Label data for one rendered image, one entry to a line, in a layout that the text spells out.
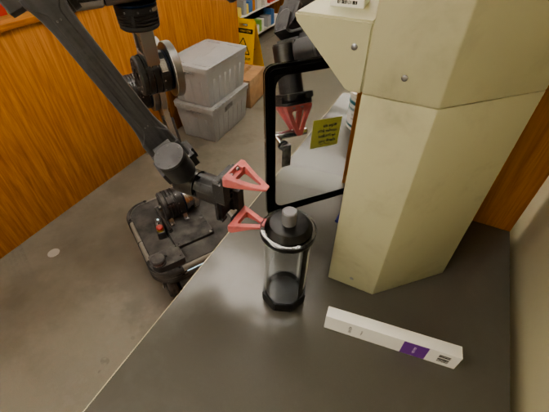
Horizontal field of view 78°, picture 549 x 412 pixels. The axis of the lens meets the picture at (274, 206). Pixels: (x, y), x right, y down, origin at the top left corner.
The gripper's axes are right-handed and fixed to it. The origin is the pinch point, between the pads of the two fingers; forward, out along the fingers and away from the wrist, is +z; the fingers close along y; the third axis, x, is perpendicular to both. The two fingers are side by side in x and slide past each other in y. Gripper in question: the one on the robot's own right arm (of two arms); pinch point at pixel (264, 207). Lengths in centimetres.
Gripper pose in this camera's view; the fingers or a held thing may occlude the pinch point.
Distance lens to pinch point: 64.7
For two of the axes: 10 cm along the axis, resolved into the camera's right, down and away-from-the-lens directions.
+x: 4.5, -6.0, 6.6
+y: 0.2, -7.3, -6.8
